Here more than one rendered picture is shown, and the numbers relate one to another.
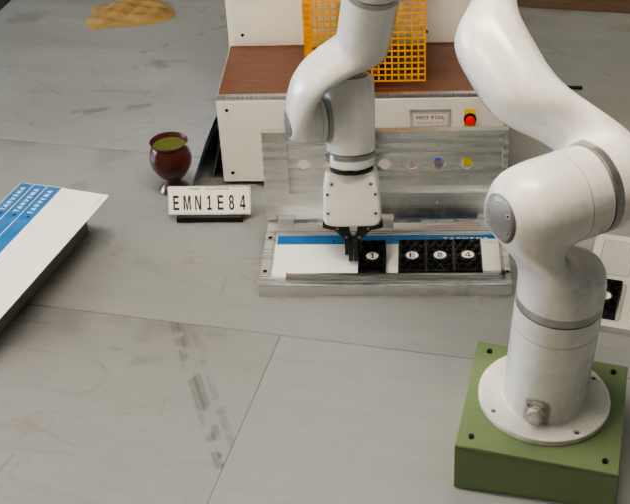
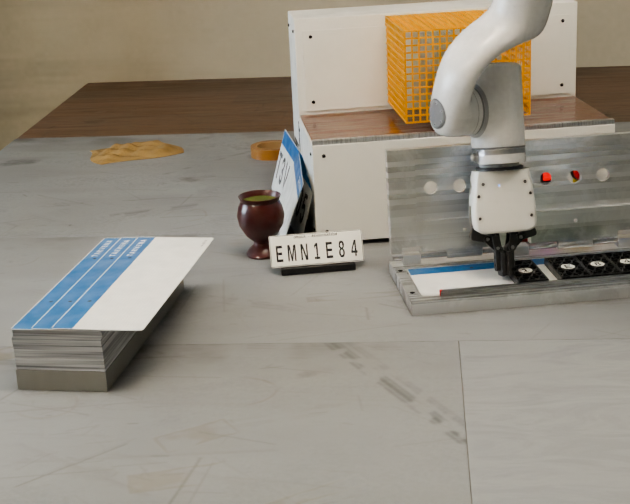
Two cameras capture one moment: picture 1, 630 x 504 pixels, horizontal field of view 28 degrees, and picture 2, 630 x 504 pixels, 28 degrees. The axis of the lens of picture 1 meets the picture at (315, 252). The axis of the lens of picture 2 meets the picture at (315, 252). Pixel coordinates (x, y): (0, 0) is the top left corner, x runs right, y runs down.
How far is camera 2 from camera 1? 84 cm
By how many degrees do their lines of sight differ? 19
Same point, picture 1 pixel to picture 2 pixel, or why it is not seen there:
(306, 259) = (451, 282)
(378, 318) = (558, 320)
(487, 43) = not seen: outside the picture
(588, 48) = not seen: hidden behind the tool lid
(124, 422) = (322, 420)
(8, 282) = (138, 301)
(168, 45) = (190, 168)
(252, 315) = (415, 330)
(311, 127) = (468, 110)
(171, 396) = (365, 395)
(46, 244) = (165, 273)
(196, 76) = (234, 184)
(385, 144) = not seen: hidden behind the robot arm
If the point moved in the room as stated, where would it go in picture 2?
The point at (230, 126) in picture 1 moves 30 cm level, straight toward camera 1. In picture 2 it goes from (326, 175) to (381, 221)
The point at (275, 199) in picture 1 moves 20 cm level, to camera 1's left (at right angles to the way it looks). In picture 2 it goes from (401, 229) to (283, 242)
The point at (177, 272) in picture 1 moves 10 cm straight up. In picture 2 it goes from (307, 308) to (304, 248)
